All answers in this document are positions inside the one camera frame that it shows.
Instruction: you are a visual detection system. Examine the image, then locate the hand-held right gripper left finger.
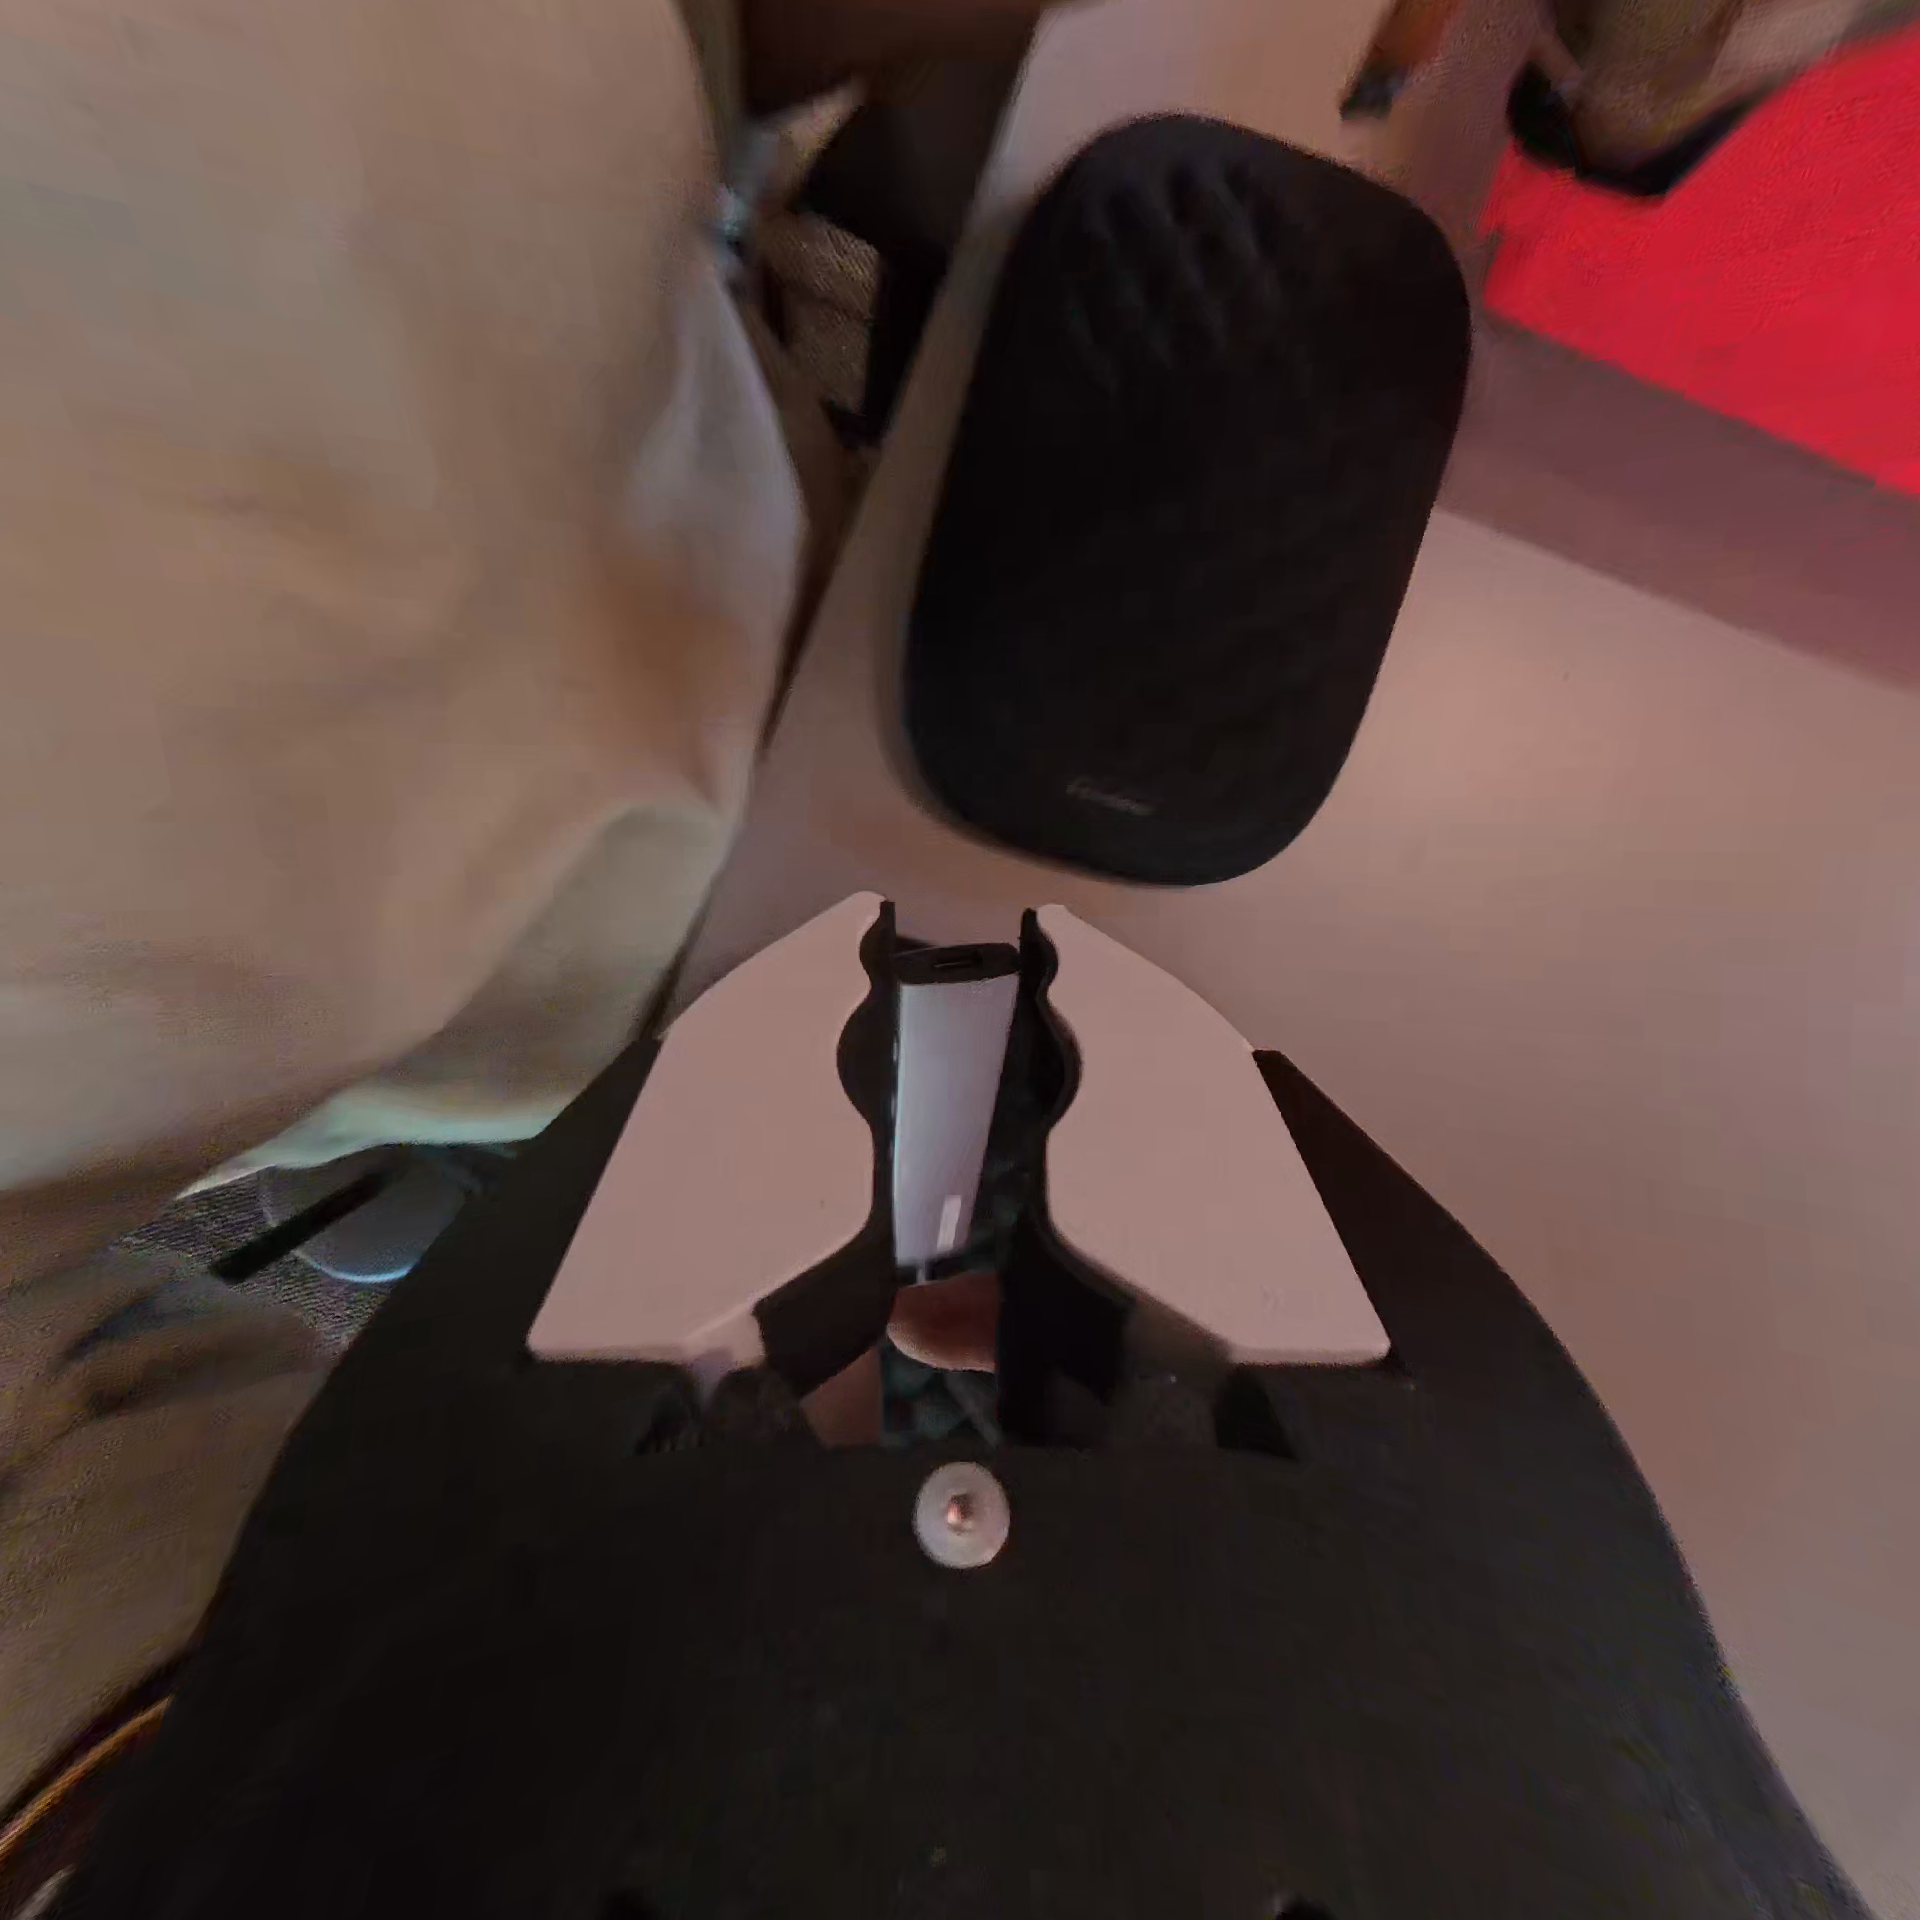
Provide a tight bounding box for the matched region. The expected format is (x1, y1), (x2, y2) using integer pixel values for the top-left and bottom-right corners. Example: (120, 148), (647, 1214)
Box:
(527, 893), (902, 1389)

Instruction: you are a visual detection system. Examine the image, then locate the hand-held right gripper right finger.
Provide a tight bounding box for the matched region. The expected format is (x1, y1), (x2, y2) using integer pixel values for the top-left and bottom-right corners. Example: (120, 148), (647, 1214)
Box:
(995, 898), (1398, 1453)

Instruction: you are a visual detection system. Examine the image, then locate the grey usb-c adapter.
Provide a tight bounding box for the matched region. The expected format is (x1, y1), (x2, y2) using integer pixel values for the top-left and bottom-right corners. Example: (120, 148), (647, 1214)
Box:
(891, 939), (1031, 1286)

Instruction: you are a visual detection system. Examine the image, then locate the person's cream shirt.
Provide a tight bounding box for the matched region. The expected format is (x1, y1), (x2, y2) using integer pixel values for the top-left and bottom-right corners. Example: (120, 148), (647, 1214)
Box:
(0, 0), (822, 1203)

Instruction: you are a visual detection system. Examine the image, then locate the red plastic bin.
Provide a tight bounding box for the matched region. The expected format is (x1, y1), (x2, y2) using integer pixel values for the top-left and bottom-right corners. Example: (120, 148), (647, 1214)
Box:
(1478, 22), (1920, 498)

